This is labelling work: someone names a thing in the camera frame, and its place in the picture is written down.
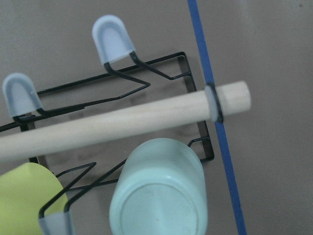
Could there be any light green cup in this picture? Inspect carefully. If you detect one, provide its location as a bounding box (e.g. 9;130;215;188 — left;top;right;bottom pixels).
109;138;208;235

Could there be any black wire cup rack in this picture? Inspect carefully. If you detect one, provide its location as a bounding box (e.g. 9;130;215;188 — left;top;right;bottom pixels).
0;14;252;235

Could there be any yellow cup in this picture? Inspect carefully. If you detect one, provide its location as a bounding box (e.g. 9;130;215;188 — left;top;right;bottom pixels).
0;163;67;235

